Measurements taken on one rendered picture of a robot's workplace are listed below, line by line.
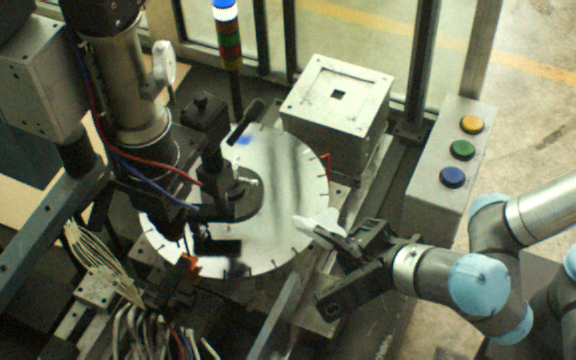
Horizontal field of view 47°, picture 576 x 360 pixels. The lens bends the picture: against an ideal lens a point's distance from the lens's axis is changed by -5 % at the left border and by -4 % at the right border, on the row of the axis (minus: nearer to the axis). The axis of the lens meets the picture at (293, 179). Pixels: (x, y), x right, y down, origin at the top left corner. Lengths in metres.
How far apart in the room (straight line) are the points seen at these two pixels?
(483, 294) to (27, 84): 0.58
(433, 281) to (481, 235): 0.15
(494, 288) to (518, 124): 1.80
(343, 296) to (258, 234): 0.22
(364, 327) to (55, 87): 0.76
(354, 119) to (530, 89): 1.52
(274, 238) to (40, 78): 0.55
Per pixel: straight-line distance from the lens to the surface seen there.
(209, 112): 0.90
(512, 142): 2.59
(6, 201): 1.56
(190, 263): 1.10
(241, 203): 1.16
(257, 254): 1.12
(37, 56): 0.71
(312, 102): 1.39
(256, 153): 1.24
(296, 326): 1.21
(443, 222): 1.29
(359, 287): 0.99
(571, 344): 1.13
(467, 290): 0.88
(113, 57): 0.73
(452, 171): 1.28
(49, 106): 0.74
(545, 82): 2.84
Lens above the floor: 1.91
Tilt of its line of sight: 53 degrees down
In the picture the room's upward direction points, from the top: 3 degrees counter-clockwise
